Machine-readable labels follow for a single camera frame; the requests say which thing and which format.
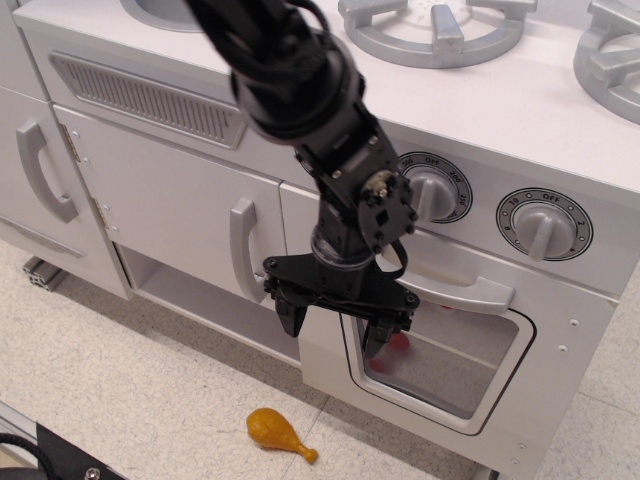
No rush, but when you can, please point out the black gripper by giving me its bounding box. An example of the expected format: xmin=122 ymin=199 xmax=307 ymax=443
xmin=263 ymin=254 xmax=420 ymax=356

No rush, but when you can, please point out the white toy oven door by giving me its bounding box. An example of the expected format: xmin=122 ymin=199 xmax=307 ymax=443
xmin=278 ymin=180 xmax=617 ymax=480

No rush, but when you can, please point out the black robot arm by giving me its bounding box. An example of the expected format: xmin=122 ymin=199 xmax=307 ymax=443
xmin=189 ymin=1 xmax=420 ymax=358

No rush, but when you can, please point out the grey middle oven knob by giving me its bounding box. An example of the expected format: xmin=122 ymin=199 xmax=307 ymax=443
xmin=398 ymin=151 xmax=473 ymax=224

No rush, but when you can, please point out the grey oven knob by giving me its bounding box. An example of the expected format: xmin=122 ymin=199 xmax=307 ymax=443
xmin=496 ymin=187 xmax=594 ymax=262
xmin=398 ymin=151 xmax=473 ymax=224

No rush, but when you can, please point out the grey right oven knob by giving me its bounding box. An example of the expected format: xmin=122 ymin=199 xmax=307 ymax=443
xmin=496 ymin=187 xmax=594 ymax=262

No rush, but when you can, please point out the red white toy sushi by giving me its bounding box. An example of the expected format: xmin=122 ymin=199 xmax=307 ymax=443
xmin=364 ymin=304 xmax=459 ymax=375

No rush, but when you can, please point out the yellow toy chicken drumstick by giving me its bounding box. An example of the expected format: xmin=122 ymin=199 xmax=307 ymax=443
xmin=246 ymin=408 xmax=319 ymax=464

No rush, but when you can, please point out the white cabinet door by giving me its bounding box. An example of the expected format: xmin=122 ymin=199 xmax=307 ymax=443
xmin=55 ymin=106 xmax=286 ymax=304

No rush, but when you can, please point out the white toy kitchen body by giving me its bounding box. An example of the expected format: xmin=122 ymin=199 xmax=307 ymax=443
xmin=1 ymin=1 xmax=639 ymax=479

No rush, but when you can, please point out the silver left stove burner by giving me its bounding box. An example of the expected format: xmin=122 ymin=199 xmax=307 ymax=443
xmin=338 ymin=1 xmax=538 ymax=69

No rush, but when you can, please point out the silver stove burner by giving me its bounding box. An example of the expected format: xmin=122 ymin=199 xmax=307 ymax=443
xmin=338 ymin=1 xmax=538 ymax=69
xmin=573 ymin=1 xmax=639 ymax=124

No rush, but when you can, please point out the grey vent grille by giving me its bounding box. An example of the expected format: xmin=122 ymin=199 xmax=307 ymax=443
xmin=49 ymin=52 xmax=246 ymax=149

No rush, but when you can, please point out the silver toy sink basin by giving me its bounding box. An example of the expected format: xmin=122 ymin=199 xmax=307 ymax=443
xmin=120 ymin=0 xmax=202 ymax=33

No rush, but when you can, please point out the silver right stove burner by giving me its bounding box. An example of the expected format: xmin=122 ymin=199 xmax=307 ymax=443
xmin=573 ymin=1 xmax=639 ymax=124

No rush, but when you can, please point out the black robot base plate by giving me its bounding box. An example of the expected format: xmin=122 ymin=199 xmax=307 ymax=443
xmin=0 ymin=422 xmax=129 ymax=480

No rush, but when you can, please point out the aluminium frame extrusion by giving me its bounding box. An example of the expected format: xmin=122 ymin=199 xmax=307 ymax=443
xmin=22 ymin=257 xmax=68 ymax=292

